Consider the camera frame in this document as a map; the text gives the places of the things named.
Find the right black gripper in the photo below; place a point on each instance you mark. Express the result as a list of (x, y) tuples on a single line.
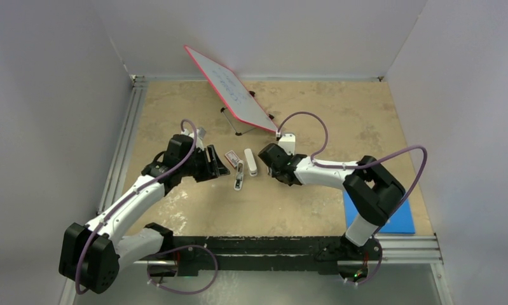
[(290, 155)]

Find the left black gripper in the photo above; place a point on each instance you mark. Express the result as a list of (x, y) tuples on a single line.
[(212, 169)]

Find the red white staples box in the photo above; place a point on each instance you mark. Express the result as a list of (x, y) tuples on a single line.
[(232, 158)]

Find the white stapler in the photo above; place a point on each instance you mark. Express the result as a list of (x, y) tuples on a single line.
[(239, 176)]

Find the white cylindrical marker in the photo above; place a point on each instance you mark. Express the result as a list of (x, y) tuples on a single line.
[(251, 162)]

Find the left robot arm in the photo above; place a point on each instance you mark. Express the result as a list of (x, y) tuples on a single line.
[(92, 254)]

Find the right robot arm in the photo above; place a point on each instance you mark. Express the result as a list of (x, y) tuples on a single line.
[(374, 191)]

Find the red framed whiteboard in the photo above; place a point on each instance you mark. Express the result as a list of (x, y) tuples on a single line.
[(236, 97)]

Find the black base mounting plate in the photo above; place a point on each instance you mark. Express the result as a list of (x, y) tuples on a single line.
[(325, 255)]

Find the blue foam pad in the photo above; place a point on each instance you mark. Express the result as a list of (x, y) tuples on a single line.
[(401, 222)]

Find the aluminium rail frame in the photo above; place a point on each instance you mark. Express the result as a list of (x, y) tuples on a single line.
[(344, 120)]

